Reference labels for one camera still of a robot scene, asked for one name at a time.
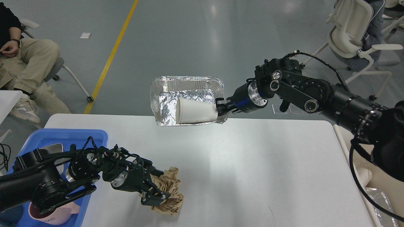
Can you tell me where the blue plastic tray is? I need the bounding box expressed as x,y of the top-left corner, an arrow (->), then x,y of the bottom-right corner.
15,128 -> 108,227

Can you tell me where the stainless steel rectangular tin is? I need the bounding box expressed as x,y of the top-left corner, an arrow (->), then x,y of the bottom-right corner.
40,143 -> 64,154

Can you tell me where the brown paper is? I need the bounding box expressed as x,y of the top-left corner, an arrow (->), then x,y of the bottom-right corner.
151,167 -> 184,216

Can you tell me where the beige plastic bin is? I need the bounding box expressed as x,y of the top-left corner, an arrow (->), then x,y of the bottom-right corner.
333,125 -> 404,217

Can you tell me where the pink mug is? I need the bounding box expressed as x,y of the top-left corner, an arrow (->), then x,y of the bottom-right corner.
28,202 -> 80,225

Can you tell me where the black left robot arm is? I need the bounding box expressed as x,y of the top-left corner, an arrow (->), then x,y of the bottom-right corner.
0,137 -> 170,213

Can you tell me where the seated person in blue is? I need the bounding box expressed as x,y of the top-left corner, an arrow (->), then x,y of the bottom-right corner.
335,0 -> 386,72

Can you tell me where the white office chair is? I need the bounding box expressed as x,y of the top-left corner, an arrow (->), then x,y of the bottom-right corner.
314,0 -> 403,101

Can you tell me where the white paper cup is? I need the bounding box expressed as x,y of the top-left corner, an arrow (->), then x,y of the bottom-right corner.
176,98 -> 218,125
356,167 -> 373,187

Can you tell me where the white paper cup in bin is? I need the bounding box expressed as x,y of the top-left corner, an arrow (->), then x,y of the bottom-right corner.
356,167 -> 373,187

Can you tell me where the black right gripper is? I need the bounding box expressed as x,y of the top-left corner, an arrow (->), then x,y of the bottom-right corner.
215,81 -> 268,116

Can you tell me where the seated person in khaki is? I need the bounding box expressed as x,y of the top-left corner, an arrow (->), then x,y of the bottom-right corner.
0,3 -> 70,124

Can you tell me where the aluminium foil tray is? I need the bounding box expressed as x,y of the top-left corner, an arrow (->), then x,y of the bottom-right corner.
150,76 -> 224,126

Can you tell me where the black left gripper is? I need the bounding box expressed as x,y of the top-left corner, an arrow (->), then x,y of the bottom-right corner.
111,159 -> 171,207

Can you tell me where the grey office chair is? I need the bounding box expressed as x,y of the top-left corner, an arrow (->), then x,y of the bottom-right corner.
20,19 -> 94,103

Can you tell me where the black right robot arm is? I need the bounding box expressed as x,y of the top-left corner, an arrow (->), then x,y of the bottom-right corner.
215,52 -> 404,222

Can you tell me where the white side table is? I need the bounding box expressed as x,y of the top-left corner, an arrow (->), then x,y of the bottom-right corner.
0,90 -> 23,124

